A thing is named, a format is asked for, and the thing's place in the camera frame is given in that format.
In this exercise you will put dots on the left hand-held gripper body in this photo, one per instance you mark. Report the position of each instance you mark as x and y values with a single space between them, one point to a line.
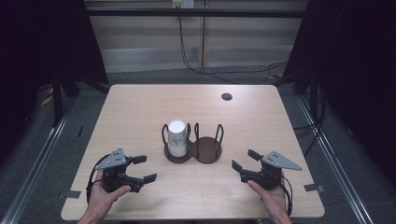
112 159

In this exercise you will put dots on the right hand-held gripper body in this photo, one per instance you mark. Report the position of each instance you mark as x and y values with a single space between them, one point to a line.
271 168

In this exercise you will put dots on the brown wooden cup holder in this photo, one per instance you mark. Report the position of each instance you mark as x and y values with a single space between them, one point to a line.
207 151

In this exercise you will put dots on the person's right hand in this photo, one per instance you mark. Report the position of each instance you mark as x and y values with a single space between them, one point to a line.
274 199

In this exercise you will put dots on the person's left hand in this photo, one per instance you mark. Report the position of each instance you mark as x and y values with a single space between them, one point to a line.
102 199

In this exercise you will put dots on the black floor tape strip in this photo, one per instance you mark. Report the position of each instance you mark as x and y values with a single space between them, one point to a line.
80 131

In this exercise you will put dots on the grey tape strip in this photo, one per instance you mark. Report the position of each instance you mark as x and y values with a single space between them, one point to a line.
70 194
313 187

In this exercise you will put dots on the black metal stand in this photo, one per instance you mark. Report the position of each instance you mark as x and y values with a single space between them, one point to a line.
313 96
57 99

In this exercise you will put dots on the yellow floor tape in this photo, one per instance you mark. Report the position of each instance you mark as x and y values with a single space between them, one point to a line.
47 100

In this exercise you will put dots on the black curtain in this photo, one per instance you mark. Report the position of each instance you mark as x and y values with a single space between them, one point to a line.
37 40
358 62

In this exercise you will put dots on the grey metal floor rail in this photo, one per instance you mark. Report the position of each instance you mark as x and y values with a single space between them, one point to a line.
330 155
40 155

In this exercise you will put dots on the black horizontal frame bar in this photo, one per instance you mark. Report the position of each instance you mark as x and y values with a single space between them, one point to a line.
140 12

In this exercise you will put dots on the white wall socket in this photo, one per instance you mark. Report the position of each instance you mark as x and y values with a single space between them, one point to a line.
183 3

